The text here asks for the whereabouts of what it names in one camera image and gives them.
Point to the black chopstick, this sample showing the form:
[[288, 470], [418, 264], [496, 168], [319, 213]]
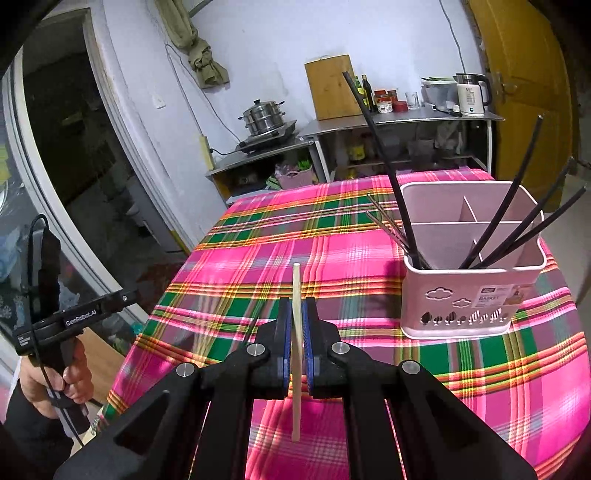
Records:
[[399, 205], [503, 205], [534, 203], [548, 217]]

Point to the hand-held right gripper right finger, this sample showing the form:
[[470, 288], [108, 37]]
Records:
[[309, 344]]

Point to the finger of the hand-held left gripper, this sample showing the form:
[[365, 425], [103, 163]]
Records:
[[120, 300]]

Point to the yellow wooden door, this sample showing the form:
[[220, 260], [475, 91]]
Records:
[[521, 69]]

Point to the stainless steamer pot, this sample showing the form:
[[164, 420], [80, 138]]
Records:
[[263, 117]]

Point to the clear glass cup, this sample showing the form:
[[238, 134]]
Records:
[[412, 101]]

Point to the wooden cutting board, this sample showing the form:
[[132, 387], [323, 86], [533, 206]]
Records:
[[330, 87]]

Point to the pink utensil basket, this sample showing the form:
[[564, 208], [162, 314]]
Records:
[[461, 300]]

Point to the yellow oil jug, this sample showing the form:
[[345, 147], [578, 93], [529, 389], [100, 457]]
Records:
[[356, 154]]

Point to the white sliding door frame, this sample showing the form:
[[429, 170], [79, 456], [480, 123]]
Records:
[[120, 152]]

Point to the person's left hand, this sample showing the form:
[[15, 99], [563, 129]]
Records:
[[78, 378]]

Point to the white electric kettle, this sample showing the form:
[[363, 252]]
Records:
[[468, 99]]

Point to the white labelled jar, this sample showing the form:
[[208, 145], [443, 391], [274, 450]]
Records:
[[384, 106]]

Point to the tall steel kitchen rack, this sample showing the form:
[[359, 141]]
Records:
[[415, 117]]

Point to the low steel kitchen rack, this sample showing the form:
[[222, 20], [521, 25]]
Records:
[[231, 164]]

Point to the black induction cooker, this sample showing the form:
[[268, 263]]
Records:
[[277, 134]]

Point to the short red jar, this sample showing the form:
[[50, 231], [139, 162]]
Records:
[[400, 107]]

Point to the white wall switch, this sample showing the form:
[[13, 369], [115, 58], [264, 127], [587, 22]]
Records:
[[159, 102]]

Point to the dark sauce bottle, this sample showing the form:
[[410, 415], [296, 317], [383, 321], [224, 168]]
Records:
[[368, 94]]

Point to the olive oil bottle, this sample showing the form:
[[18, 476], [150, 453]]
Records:
[[358, 94]]

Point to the small pink basket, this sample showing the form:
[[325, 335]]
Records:
[[295, 179]]

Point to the green knotted curtain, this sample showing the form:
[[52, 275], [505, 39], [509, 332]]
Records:
[[203, 64]]

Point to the pink plaid tablecloth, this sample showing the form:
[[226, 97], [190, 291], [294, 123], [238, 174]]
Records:
[[323, 221]]

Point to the yellow power strip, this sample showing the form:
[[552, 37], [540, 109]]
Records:
[[207, 153]]

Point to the clear plastic container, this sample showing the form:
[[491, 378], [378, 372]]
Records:
[[438, 94]]

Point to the person's left forearm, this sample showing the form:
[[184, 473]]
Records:
[[27, 438]]

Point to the wooden chopstick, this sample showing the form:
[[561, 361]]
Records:
[[296, 286]]

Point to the metal chopstick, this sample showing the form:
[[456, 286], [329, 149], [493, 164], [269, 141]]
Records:
[[388, 219], [385, 230]]

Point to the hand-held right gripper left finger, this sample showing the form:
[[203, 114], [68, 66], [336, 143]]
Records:
[[286, 344]]

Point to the red lid jar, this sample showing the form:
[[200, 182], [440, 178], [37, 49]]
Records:
[[380, 94], [392, 94]]

